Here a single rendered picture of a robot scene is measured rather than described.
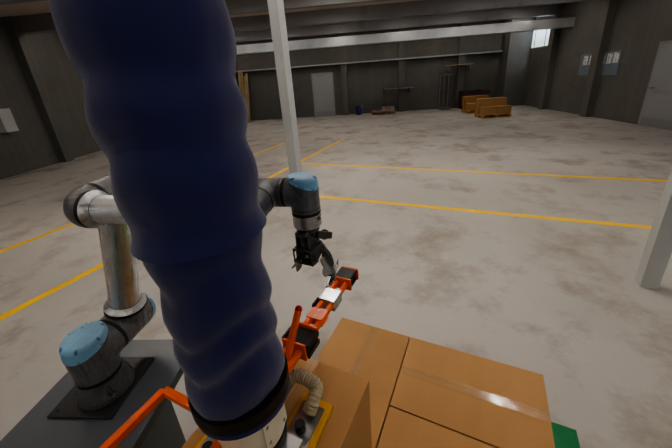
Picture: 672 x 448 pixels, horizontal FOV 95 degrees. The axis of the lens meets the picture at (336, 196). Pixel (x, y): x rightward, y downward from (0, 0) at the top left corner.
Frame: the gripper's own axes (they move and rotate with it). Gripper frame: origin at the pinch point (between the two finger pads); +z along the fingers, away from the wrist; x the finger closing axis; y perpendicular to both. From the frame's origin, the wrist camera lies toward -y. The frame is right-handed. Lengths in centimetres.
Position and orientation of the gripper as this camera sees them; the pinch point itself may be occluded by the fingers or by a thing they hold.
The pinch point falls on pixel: (317, 275)
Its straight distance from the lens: 110.4
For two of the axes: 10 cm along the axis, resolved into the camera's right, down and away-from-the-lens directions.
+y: -4.4, 3.5, -8.3
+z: 0.7, 9.3, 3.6
